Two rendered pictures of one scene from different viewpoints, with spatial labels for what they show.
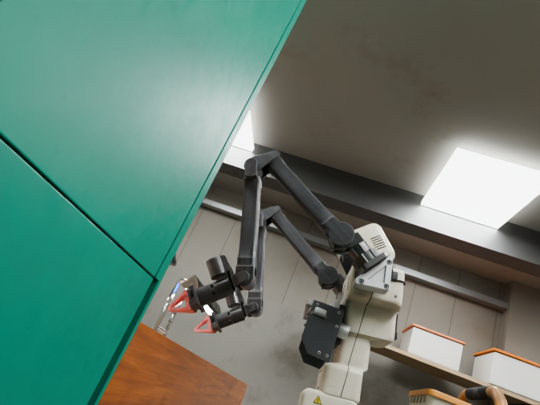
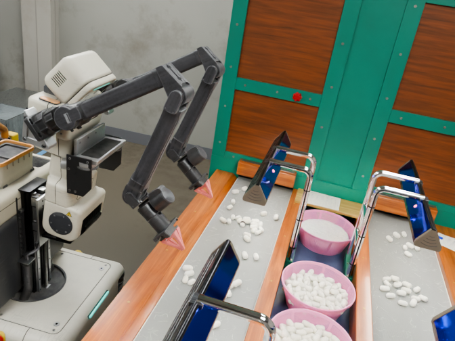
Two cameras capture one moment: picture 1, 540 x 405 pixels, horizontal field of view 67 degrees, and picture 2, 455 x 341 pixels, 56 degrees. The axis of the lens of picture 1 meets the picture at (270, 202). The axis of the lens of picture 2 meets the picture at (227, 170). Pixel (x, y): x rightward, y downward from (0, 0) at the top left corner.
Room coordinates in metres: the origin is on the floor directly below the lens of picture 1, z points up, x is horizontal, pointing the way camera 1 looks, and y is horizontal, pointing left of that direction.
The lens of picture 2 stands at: (2.94, 0.11, 1.73)
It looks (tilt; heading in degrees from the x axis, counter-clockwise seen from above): 25 degrees down; 177
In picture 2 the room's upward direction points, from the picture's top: 9 degrees clockwise
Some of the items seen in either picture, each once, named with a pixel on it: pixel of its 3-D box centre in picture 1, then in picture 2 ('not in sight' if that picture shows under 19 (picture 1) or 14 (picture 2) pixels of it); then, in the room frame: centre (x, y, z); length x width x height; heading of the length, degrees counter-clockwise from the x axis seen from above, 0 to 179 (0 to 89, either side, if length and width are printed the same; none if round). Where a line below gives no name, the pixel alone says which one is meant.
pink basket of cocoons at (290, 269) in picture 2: not in sight; (315, 293); (1.71, 0.57, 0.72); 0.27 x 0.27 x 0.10
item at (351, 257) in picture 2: not in sight; (382, 231); (1.50, 0.83, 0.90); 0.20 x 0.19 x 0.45; 165
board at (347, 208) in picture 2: not in sight; (329, 203); (1.07, 0.74, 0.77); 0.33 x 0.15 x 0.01; 75
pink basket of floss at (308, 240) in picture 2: not in sight; (323, 233); (1.28, 0.68, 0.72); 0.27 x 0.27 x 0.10
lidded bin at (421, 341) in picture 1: (429, 349); not in sight; (3.50, -1.78, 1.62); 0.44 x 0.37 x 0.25; 78
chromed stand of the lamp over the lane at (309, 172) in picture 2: not in sight; (282, 206); (1.40, 0.44, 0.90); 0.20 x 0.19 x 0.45; 165
